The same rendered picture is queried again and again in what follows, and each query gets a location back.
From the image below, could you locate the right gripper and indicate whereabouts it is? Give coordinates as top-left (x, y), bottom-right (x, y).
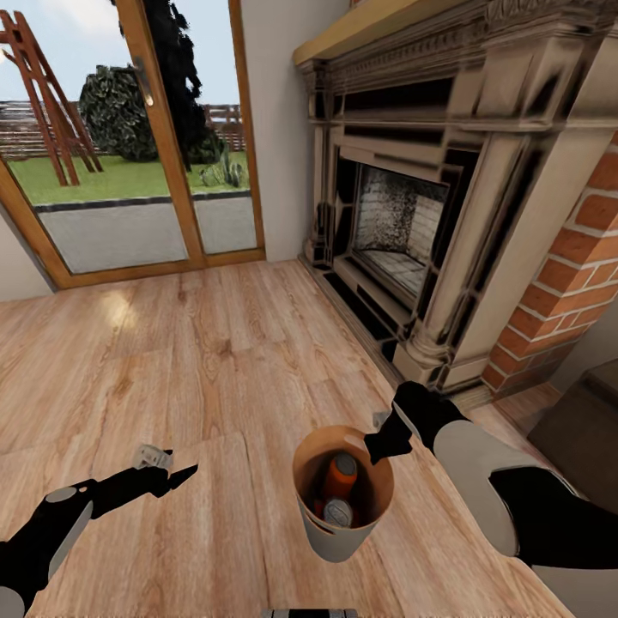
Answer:
top-left (364, 422), bottom-right (413, 462)

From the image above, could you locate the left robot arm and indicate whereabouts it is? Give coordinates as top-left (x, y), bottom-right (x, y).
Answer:
top-left (0, 444), bottom-right (198, 618)

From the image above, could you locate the trash can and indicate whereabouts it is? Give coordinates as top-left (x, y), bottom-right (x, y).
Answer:
top-left (292, 425), bottom-right (395, 563)

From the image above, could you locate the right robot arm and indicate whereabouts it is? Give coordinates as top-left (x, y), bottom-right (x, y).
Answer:
top-left (364, 381), bottom-right (618, 618)

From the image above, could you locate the can of soda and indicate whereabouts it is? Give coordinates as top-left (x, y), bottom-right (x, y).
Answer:
top-left (320, 499), bottom-right (354, 529)
top-left (321, 454), bottom-right (358, 507)
top-left (309, 493), bottom-right (359, 529)

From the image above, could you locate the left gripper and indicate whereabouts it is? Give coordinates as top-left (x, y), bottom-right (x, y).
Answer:
top-left (113, 464), bottom-right (198, 507)

